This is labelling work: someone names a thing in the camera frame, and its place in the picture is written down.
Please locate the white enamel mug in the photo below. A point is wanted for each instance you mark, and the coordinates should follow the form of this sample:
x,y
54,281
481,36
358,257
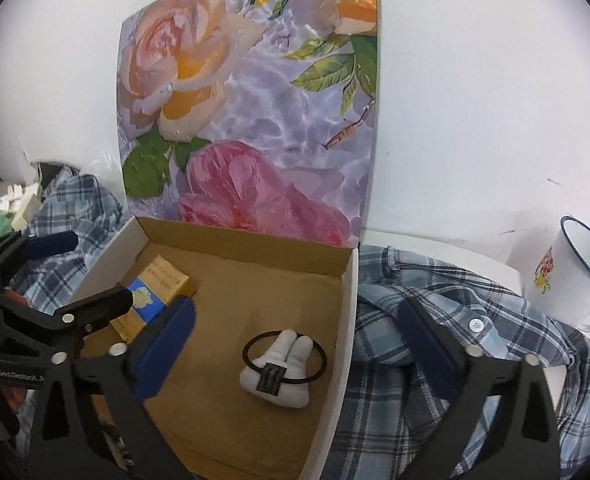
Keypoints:
x,y
575,280

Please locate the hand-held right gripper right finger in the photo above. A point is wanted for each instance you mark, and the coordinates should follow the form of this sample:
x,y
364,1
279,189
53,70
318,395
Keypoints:
x,y
425,347

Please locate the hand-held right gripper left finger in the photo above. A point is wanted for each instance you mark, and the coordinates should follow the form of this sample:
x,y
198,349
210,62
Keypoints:
x,y
167,355

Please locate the rose flower painting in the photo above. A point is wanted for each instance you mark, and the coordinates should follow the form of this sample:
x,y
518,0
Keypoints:
x,y
255,285

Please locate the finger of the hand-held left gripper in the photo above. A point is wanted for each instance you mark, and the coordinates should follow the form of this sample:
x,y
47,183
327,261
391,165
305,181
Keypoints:
x,y
100,307
50,246

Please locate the small yellow and blue box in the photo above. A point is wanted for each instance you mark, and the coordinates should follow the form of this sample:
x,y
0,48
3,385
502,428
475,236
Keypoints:
x,y
161,280

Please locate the blue plaid shirt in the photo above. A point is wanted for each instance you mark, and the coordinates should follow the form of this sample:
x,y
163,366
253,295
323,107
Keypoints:
x,y
375,410

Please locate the pile of small packets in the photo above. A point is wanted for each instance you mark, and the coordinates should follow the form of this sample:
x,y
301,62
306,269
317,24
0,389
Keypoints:
x,y
15,202

